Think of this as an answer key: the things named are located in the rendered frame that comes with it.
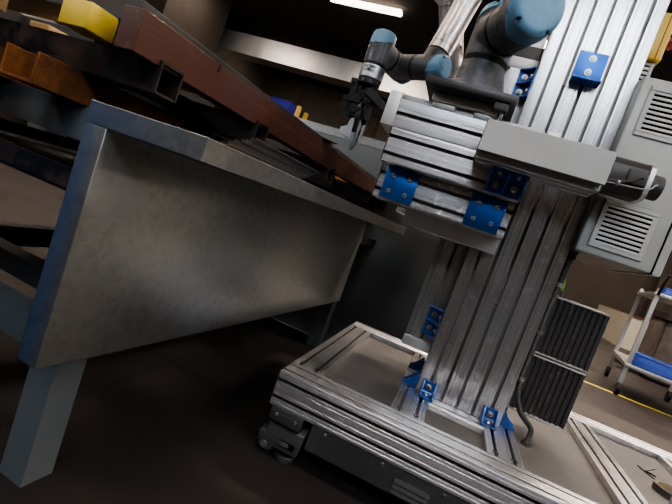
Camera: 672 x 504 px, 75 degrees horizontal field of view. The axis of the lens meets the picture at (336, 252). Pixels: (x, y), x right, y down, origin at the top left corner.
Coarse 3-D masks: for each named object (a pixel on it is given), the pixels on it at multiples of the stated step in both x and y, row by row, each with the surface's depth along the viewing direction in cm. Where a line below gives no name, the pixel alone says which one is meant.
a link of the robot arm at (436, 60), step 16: (464, 0) 132; (480, 0) 134; (448, 16) 132; (464, 16) 132; (448, 32) 130; (432, 48) 130; (448, 48) 130; (416, 64) 132; (432, 64) 128; (448, 64) 130
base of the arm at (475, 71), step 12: (468, 60) 110; (480, 60) 108; (492, 60) 108; (456, 72) 112; (468, 72) 108; (480, 72) 107; (492, 72) 107; (504, 72) 110; (480, 84) 106; (492, 84) 109
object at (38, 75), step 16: (16, 48) 69; (0, 64) 68; (16, 64) 70; (32, 64) 72; (48, 64) 67; (64, 64) 69; (32, 80) 66; (48, 80) 68; (64, 80) 70; (80, 80) 72; (96, 80) 75; (64, 96) 71; (80, 96) 73; (96, 96) 76; (112, 96) 79; (128, 96) 81; (144, 112) 86; (160, 112) 89; (192, 128) 99
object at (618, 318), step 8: (600, 304) 1037; (608, 312) 970; (616, 312) 926; (624, 312) 886; (616, 320) 911; (624, 320) 872; (632, 320) 857; (640, 320) 853; (608, 328) 936; (616, 328) 896; (632, 328) 857; (608, 336) 920; (616, 336) 881; (632, 336) 857; (616, 344) 867; (624, 344) 860; (632, 344) 856
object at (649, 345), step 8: (656, 312) 548; (664, 312) 522; (656, 320) 546; (664, 320) 527; (648, 328) 562; (656, 328) 536; (664, 328) 516; (648, 336) 552; (656, 336) 526; (664, 336) 514; (640, 344) 568; (648, 344) 541; (656, 344) 518; (664, 344) 514; (640, 352) 557; (648, 352) 532; (656, 352) 516; (664, 352) 513; (616, 360) 541; (664, 360) 513; (648, 376) 518; (664, 384) 514
